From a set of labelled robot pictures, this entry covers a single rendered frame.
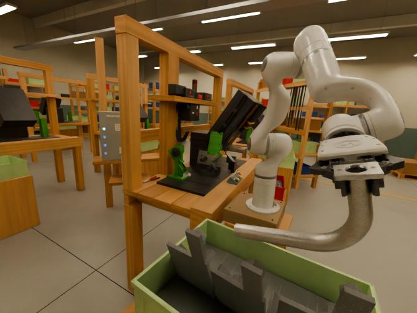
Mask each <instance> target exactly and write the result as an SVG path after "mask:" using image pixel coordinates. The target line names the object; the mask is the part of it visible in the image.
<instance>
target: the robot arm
mask: <svg viewBox="0 0 417 313"><path fill-rule="evenodd" d="M261 75H262V77H263V79H264V81H265V83H266V84H267V87H268V89H269V100H268V104H267V109H266V113H265V115H264V118H263V120H262V121H261V123H260V124H259V125H258V126H257V127H256V128H255V129H254V131H253V132H252V133H251V135H250V136H249V139H248V143H247V147H248V150H249V152H250V153H252V154H254V155H270V157H269V158H268V159H266V160H264V161H262V162H259V163H258V164H257V165H256V166H255V171H254V184H253V198H250V199H248V200H247V201H246V207H247V208H248V209H250V210H251V211H253V212H257V213H259V214H275V213H277V212H279V210H280V206H279V205H278V203H277V201H276V202H275V200H274V195H275V189H276V178H277V170H278V167H279V165H280V164H281V163H282V162H283V160H284V159H285V158H286V157H287V156H288V155H289V154H290V152H291V151H292V147H293V143H292V139H291V138H290V137H289V136H288V135H287V134H280V133H270V132H271V131H272V130H274V129H275V128H277V127H278V126H280V125H281V123H283V121H284V120H285V118H286V116H287V113H288V111H289V107H290V103H291V97H290V94H289V92H288V91H287V90H286V89H285V88H284V87H283V85H282V80H283V79H284V78H292V79H304V78H305V81H306V84H307V88H308V92H309V94H310V97H311V99H312V100H313V101H314V102H317V103H328V102H339V101H352V102H358V103H361V104H363V105H365V106H367V107H368V108H369V110H370V111H368V112H365V113H362V114H358V115H354V116H349V115H347V114H336V115H333V116H331V117H329V118H328V119H327V120H326V121H325V122H324V124H323V126H322V142H320V146H319V149H318V154H317V155H318V160H319V161H317V162H316V163H315V164H314V165H312V166H311V167H310V174H313V175H322V177H325V178H328V179H332V182H333V183H334V185H335V189H341V195H342V197H346V196H347V195H348V194H347V189H346V180H344V181H335V178H334V170H333V165H345V164H353V163H367V162H375V161H376V162H377V163H378V164H379V166H380V167H381V169H382V171H383V172H384V174H385V175H387V174H389V173H390V171H392V170H393V171H394V170H399V169H401V168H404V167H405V160H404V159H401V158H397V157H395V156H391V155H387V154H385V153H388V149H387V147H386V146H385V145H384V144H383V143H382V141H385V140H390V139H393V138H395V137H398V136H400V135H401V134H402V133H403V132H404V130H405V121H404V119H403V117H402V115H401V112H400V110H399V108H398V106H397V105H396V103H395V101H394V100H393V98H392V97H391V95H390V94H389V92H388V91H387V90H386V89H384V88H383V87H382V86H380V85H379V84H377V83H375V82H372V81H369V80H366V79H360V78H348V77H343V76H342V74H341V71H340V69H339V66H338V62H337V60H336V57H335V55H334V52H333V49H332V47H331V44H330V41H329V39H328V36H327V34H326V32H325V30H324V29H323V28H322V27H320V26H319V25H310V26H308V27H306V28H304V29H303V30H302V31H301V32H300V33H299V34H298V35H297V37H296V39H295V42H294V52H273V53H270V54H268V56H267V57H266V58H265V59H264V60H263V61H262V65H261ZM370 184H371V191H372V194H373V196H380V190H379V188H384V187H385V185H384V180H383V178H381V179H370Z"/></svg>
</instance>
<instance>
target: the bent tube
mask: <svg viewBox="0 0 417 313"><path fill-rule="evenodd" d="M333 170H334V178H335V181H344V180H346V189H347V201H348V206H349V216H348V218H347V221H346V222H345V224H344V225H343V226H342V227H340V228H339V229H337V230H335V231H333V232H329V233H326V234H308V233H303V232H295V231H290V230H281V229H273V228H268V227H260V226H255V225H246V224H237V223H236V224H235V226H234V230H233V233H234V236H235V237H238V238H245V239H248V240H255V241H259V242H266V243H272V244H276V245H282V246H286V247H293V248H299V249H303V250H310V251H314V252H334V251H338V250H343V249H345V248H349V247H351V246H353V245H355V244H356V243H357V242H359V241H360V240H362V239H363V238H364V237H365V236H366V234H367V233H368V231H369V230H370V228H371V225H372V221H373V218H374V210H373V203H372V191H371V184H370V179H381V178H385V174H384V172H383V171H382V169H381V167H380V166H379V164H378V163H377V162H376V161H375V162H367V163H353V164H345V165H333Z"/></svg>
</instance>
